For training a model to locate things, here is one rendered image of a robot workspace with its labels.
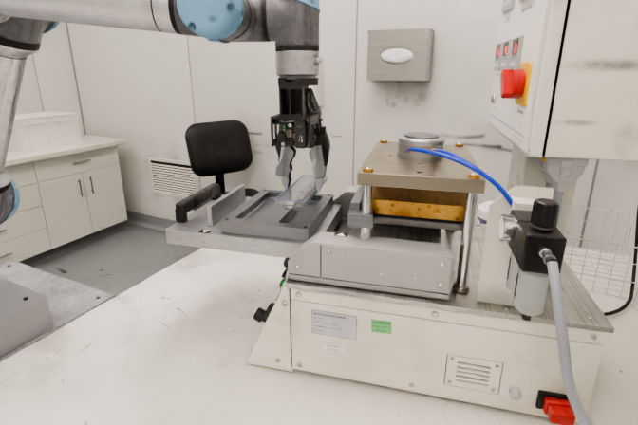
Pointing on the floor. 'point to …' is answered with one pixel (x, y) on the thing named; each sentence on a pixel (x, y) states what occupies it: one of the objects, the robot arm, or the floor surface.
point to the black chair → (219, 151)
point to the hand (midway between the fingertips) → (303, 184)
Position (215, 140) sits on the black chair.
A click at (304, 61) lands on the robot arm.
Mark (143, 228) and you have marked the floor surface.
